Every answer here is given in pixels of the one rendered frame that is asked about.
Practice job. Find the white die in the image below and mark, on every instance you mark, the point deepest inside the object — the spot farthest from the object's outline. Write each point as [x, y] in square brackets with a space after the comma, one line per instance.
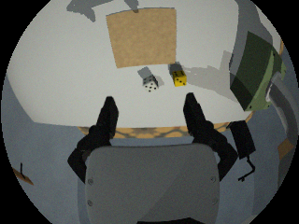
[150, 84]

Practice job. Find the tan flat mat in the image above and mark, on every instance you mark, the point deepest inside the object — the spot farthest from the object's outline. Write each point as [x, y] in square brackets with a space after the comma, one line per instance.
[143, 36]

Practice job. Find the yellow die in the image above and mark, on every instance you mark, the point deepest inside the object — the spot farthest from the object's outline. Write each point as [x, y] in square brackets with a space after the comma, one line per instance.
[179, 78]

